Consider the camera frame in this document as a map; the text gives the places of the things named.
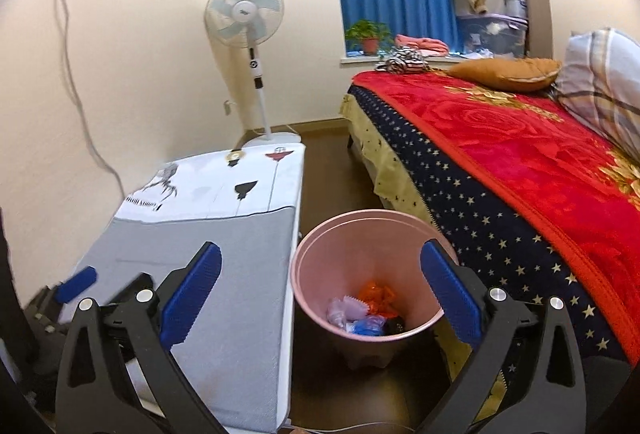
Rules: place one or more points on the blue plastic bag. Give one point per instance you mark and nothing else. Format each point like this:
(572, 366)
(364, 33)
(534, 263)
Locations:
(371, 325)

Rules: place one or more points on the pink folded clothes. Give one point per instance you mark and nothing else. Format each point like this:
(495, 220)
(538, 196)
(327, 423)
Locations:
(426, 46)

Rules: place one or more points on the orange plastic bag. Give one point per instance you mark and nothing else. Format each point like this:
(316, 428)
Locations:
(380, 299)

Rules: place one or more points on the potted green plant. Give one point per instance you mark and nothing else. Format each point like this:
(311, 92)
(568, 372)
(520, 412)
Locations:
(369, 37)

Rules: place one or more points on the orange brown cushion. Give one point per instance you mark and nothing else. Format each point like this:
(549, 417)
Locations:
(509, 74)

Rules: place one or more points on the red floral blanket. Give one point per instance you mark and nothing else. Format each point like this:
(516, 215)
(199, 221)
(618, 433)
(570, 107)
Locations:
(530, 164)

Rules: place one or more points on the white standing fan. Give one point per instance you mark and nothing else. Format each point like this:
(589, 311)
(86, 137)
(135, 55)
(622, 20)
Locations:
(244, 24)

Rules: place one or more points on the clear plastic storage box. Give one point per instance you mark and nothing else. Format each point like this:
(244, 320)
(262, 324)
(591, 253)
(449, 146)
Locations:
(499, 34)

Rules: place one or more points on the pink plastic trash bin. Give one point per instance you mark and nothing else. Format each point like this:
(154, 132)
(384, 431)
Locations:
(342, 254)

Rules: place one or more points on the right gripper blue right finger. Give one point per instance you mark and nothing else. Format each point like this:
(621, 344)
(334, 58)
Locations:
(460, 296)

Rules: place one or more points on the purple foam net sleeve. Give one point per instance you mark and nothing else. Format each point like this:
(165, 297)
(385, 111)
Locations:
(344, 311)

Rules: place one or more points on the plaid pillow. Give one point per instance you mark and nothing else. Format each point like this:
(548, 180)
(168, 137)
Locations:
(599, 85)

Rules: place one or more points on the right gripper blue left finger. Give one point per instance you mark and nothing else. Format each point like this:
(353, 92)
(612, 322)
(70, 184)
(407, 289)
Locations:
(183, 293)

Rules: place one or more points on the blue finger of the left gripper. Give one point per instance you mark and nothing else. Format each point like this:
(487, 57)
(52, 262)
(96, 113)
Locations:
(75, 285)

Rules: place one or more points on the black snack wrapper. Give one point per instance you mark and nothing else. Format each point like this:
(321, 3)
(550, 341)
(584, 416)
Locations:
(394, 326)

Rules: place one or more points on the black white striped cloth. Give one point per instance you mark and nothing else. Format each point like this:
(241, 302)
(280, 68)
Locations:
(403, 61)

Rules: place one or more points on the yellow star bed skirt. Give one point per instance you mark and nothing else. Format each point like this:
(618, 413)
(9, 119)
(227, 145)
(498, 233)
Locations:
(393, 184)

